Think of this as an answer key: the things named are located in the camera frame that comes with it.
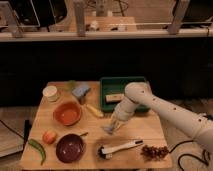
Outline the black cable on floor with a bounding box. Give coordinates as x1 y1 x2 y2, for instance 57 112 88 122
168 114 213 171

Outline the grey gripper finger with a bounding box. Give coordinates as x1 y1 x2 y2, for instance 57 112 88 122
102 121 122 134

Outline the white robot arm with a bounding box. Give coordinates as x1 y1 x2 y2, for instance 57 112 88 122
104 82 213 154

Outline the small green object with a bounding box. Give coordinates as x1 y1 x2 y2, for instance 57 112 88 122
67 80 76 90

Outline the green chili pepper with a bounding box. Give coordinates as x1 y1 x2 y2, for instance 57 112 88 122
28 139 46 165

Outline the wooden rail frame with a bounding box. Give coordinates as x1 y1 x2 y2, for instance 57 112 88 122
0 0 213 42

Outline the red orange tomato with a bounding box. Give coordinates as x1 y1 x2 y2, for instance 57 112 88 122
42 130 57 144

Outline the blue folded towel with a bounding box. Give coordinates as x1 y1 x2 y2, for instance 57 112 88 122
72 83 90 99

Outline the green plastic tray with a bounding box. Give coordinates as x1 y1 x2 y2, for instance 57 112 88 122
99 76 146 113

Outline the brown dried grapes bunch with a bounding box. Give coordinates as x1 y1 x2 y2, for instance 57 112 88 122
141 145 169 161

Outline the tan block in tray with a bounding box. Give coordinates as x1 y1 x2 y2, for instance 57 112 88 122
106 94 123 103

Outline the white cup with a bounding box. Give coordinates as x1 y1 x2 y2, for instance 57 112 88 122
42 85 59 102

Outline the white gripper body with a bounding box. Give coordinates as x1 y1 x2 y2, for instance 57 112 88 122
111 99 137 122

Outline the white handled brush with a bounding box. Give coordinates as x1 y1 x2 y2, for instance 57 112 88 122
98 140 143 159

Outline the orange bowl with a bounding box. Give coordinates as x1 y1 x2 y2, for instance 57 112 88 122
53 102 82 126

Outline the dark purple bowl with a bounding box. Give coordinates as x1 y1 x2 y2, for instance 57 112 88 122
56 134 86 163

